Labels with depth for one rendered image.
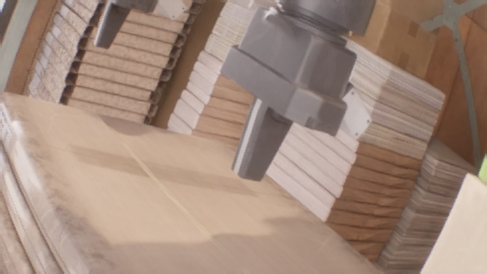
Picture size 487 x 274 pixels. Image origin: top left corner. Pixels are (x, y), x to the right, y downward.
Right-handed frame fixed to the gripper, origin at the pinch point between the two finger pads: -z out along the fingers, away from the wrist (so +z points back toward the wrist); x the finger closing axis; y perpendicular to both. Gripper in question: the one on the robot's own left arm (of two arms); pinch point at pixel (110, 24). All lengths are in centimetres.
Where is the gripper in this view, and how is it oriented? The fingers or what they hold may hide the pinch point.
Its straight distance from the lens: 87.9
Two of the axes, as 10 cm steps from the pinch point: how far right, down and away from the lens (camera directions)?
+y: 7.9, 1.9, 5.9
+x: 4.9, 4.1, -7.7
